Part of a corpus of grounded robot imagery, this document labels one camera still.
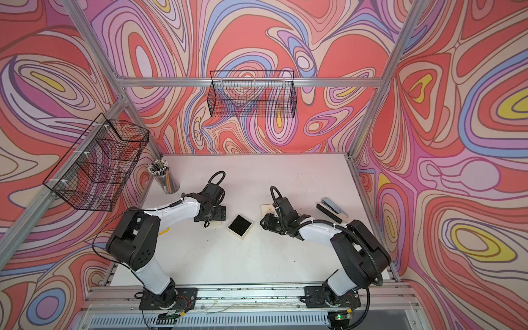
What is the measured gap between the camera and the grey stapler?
3.04 ft

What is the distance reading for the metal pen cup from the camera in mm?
926

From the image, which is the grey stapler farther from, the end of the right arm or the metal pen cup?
the metal pen cup

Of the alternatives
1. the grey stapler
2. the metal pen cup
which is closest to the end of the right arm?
the grey stapler

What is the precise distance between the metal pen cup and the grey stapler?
0.73 m
